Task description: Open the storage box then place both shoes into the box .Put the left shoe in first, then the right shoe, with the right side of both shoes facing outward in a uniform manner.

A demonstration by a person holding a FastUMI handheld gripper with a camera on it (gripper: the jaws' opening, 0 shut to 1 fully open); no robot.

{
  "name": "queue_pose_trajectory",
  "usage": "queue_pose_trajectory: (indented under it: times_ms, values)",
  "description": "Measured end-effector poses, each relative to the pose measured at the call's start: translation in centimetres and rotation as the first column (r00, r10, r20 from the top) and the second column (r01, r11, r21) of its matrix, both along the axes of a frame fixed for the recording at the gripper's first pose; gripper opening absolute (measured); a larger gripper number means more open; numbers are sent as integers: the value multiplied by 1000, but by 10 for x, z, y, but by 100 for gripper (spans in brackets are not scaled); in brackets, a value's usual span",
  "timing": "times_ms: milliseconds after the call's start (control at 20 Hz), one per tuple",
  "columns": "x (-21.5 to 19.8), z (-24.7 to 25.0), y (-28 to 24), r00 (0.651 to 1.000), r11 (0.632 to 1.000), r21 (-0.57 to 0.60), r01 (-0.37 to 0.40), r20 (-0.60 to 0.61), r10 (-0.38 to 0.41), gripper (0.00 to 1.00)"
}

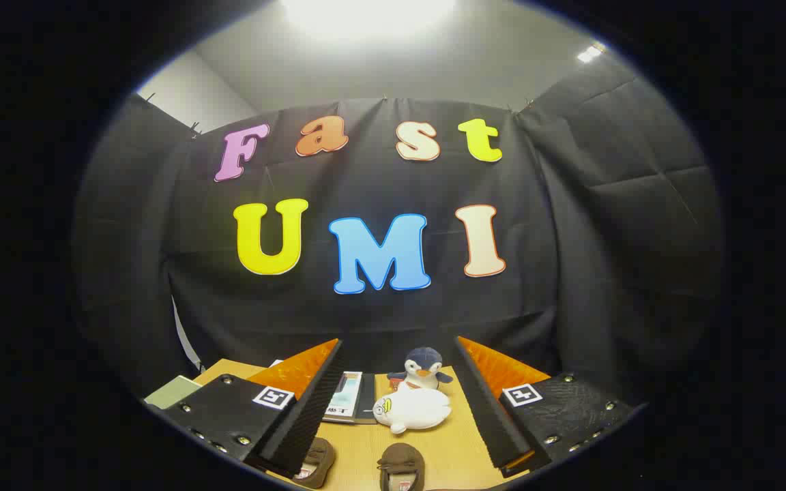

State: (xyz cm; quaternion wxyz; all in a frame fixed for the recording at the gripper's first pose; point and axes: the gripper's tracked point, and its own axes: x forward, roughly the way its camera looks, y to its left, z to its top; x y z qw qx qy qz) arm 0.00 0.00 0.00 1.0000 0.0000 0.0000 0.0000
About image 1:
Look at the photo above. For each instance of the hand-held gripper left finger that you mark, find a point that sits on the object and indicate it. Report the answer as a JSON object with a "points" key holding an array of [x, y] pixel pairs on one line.
{"points": [[311, 416]]}

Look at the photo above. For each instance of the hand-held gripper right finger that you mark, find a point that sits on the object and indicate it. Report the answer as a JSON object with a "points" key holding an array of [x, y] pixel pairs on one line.
{"points": [[485, 409]]}

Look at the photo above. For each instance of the brown fuzzy shoe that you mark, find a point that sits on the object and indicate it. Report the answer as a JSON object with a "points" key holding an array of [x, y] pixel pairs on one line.
{"points": [[400, 460], [318, 460]]}

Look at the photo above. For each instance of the light green fabric storage box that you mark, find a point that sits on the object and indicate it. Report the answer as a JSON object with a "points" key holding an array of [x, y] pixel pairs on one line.
{"points": [[171, 391]]}

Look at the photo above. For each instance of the black book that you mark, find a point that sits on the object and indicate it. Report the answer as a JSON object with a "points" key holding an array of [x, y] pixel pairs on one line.
{"points": [[368, 399]]}

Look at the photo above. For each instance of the white seal plush toy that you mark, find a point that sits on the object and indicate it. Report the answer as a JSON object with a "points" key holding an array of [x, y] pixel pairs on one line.
{"points": [[417, 409]]}

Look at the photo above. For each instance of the grey penguin plush toy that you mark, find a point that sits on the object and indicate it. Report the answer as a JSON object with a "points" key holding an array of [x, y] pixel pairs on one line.
{"points": [[424, 365]]}

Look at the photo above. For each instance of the small ceiling light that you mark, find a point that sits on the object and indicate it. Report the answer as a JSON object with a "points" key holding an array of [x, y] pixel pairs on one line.
{"points": [[589, 53]]}

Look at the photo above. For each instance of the large ceiling light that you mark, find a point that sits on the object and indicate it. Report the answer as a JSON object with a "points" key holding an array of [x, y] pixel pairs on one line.
{"points": [[366, 13]]}

